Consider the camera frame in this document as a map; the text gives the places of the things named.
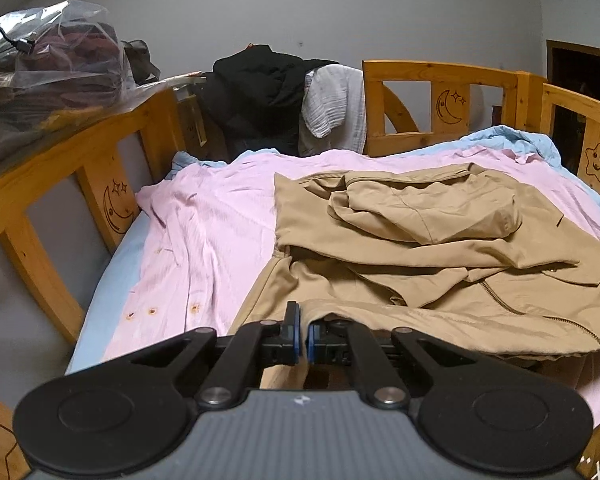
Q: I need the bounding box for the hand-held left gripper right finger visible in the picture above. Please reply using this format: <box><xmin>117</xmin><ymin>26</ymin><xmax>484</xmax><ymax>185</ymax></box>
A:
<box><xmin>307</xmin><ymin>316</ymin><xmax>486</xmax><ymax>408</ymax></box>

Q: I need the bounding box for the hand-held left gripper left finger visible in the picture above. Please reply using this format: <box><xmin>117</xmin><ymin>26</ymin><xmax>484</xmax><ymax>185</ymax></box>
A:
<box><xmin>120</xmin><ymin>301</ymin><xmax>302</xmax><ymax>408</ymax></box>

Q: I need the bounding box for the tan zip jacket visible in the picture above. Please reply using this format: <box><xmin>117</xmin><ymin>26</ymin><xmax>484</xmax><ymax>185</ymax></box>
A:
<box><xmin>227</xmin><ymin>162</ymin><xmax>600</xmax><ymax>392</ymax></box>

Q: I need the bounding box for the clear plastic bag of clothes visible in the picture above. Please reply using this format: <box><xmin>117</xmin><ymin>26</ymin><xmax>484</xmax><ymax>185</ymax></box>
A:
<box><xmin>0</xmin><ymin>0</ymin><xmax>132</xmax><ymax>172</ymax></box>

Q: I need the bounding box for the pink bed sheet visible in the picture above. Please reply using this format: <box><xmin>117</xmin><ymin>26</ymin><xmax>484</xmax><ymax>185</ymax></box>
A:
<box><xmin>102</xmin><ymin>147</ymin><xmax>600</xmax><ymax>428</ymax></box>

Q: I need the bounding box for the light blue bed sheet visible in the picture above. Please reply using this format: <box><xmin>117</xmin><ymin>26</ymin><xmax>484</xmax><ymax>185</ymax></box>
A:
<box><xmin>65</xmin><ymin>125</ymin><xmax>600</xmax><ymax>376</ymax></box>

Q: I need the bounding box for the white crinkled cloth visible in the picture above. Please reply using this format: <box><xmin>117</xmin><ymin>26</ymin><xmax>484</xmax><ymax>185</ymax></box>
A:
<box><xmin>298</xmin><ymin>65</ymin><xmax>369</xmax><ymax>157</ymax></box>

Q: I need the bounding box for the black jacket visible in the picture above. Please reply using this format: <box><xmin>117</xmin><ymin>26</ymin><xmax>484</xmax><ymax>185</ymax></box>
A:
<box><xmin>201</xmin><ymin>44</ymin><xmax>340</xmax><ymax>159</ymax></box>

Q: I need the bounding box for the clear plastic sleeve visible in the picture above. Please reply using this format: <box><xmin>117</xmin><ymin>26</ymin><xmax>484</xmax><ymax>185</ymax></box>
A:
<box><xmin>171</xmin><ymin>71</ymin><xmax>209</xmax><ymax>147</ymax></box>

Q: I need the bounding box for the dark mesh bag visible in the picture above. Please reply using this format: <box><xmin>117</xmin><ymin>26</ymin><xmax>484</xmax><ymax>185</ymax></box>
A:
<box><xmin>120</xmin><ymin>38</ymin><xmax>162</xmax><ymax>87</ymax></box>

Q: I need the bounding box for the wooden bed frame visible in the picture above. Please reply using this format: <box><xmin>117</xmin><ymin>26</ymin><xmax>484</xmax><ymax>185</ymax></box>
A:
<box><xmin>0</xmin><ymin>59</ymin><xmax>600</xmax><ymax>480</ymax></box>

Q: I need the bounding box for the dark wooden door frame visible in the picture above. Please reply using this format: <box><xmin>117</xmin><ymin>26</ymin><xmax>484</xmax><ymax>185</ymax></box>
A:
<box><xmin>546</xmin><ymin>39</ymin><xmax>600</xmax><ymax>103</ymax></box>

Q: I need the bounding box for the black cable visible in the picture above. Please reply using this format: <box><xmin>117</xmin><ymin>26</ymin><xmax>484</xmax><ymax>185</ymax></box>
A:
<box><xmin>0</xmin><ymin>4</ymin><xmax>37</xmax><ymax>54</ymax></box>

